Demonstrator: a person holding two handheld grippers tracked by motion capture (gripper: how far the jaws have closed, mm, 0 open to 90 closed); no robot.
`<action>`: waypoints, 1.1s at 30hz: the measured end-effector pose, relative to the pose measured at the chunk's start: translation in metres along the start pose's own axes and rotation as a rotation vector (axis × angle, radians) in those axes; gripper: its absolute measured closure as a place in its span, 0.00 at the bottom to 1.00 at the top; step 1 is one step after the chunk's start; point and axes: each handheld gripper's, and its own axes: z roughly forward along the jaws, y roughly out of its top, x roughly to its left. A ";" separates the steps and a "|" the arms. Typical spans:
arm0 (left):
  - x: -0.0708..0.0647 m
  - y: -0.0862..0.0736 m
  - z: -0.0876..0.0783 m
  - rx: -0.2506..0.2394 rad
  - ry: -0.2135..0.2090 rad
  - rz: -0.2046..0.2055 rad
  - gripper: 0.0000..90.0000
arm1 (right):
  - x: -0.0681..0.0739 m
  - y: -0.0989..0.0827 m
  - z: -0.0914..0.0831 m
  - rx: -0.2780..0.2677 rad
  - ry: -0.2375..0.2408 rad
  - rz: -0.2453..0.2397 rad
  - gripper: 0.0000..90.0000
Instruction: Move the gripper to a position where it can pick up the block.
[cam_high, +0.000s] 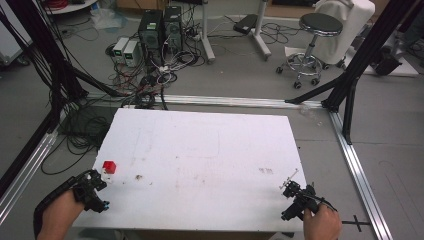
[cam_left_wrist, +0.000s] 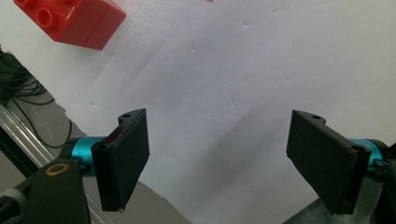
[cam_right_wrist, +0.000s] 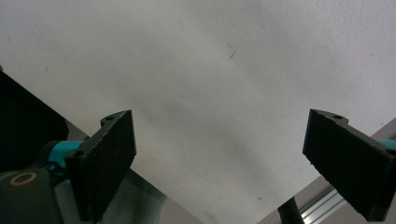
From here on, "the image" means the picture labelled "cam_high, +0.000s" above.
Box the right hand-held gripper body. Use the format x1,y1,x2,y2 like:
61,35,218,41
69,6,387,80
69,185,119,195
280,181,338,222

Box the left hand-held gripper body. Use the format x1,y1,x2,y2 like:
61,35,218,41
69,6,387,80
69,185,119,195
71,169,111,214

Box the red cube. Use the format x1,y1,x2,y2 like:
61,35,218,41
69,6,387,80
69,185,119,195
102,160,118,175

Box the person's right hand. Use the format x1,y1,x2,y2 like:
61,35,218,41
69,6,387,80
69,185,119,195
302,203,343,240

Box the person's left hand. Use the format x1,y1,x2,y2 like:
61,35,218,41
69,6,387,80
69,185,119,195
41,189,86,236

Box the black tape cross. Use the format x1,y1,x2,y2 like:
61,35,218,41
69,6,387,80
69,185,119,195
341,214,372,233

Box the white power supply unit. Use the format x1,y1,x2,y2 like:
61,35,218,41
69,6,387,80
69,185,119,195
112,36,130,64
122,40,140,68

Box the white desk leg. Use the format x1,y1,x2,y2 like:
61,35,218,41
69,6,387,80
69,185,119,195
199,0,217,65
250,0,273,62

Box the large black computer tower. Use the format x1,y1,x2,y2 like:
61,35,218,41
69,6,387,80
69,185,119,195
137,9,165,66

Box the round black chrome stool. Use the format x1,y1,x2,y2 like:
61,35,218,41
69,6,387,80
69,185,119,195
275,12,345,90

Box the white floor board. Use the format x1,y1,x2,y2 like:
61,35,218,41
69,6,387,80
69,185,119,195
343,33,420,78

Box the flat black box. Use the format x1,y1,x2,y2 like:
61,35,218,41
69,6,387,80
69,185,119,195
232,13,259,36

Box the clear plastic bag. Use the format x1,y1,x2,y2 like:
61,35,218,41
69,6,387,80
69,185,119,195
89,7,129,32

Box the white cloth covered furniture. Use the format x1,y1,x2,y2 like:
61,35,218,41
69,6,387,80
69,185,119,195
312,0,377,66

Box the grey cabinet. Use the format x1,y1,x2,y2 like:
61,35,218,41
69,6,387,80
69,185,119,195
0,8,34,67

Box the slim black computer tower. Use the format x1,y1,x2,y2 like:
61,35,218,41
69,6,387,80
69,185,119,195
162,5,184,52

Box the round white table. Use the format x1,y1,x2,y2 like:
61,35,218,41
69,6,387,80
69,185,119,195
42,0,99,16

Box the coiled black floor cables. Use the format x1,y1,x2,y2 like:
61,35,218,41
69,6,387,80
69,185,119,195
40,105,118,176

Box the aluminium floor rail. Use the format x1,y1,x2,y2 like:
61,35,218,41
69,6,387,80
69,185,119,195
0,129,60,225
85,93,325,110
327,109,395,240

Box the tangle of floor cables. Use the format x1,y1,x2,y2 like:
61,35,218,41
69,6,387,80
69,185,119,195
104,19,209,111

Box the black frame post with cables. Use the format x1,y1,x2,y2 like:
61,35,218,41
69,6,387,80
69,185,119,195
0,0,125,134

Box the black braced frame post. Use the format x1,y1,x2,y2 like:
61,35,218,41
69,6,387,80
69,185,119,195
285,0,424,146

